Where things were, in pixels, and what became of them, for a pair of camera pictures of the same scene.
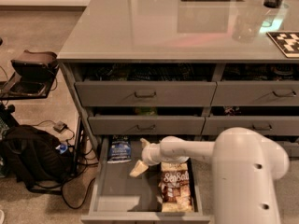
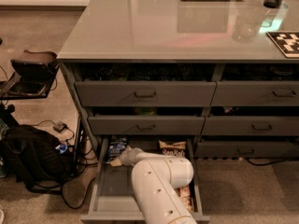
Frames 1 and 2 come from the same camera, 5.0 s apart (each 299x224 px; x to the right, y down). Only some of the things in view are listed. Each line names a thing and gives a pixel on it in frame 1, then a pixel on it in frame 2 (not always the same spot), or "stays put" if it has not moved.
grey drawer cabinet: (190, 63) stays put
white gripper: (150, 154) -> (125, 159)
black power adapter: (60, 127) stays put
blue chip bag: (120, 148) stays put
